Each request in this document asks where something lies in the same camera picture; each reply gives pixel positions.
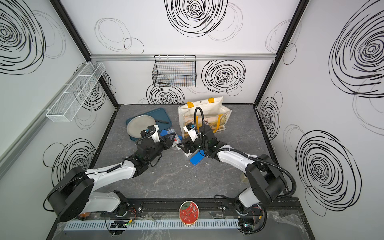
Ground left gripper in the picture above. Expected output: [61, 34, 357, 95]
[146, 132, 176, 165]

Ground blue compass case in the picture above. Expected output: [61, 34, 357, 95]
[160, 130, 183, 141]
[190, 150, 206, 166]

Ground canvas tote bag yellow handles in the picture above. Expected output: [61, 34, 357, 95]
[178, 97, 232, 138]

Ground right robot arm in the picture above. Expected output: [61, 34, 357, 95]
[178, 123, 297, 215]

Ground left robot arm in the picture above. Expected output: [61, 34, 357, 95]
[45, 133, 176, 222]

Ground small jar black lid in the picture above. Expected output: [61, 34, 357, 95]
[141, 130, 149, 137]

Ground grey round plate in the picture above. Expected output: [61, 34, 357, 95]
[127, 115, 156, 138]

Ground teal tray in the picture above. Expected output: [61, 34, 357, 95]
[126, 108, 172, 141]

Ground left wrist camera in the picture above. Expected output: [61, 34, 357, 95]
[148, 125, 160, 143]

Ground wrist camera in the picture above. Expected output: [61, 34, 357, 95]
[148, 125, 160, 143]
[183, 123, 199, 142]

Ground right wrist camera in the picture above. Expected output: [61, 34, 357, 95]
[183, 123, 199, 142]

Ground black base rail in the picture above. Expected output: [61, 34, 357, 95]
[91, 197, 302, 219]

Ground black wire basket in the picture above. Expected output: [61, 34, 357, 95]
[152, 60, 197, 88]

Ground white wire shelf basket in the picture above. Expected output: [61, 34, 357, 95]
[46, 62, 106, 122]

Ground aluminium wall rail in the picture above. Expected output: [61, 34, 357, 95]
[90, 53, 276, 62]

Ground white slotted cable duct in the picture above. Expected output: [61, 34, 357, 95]
[64, 219, 240, 231]

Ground black corrugated cable hose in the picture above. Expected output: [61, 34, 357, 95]
[193, 106, 298, 199]

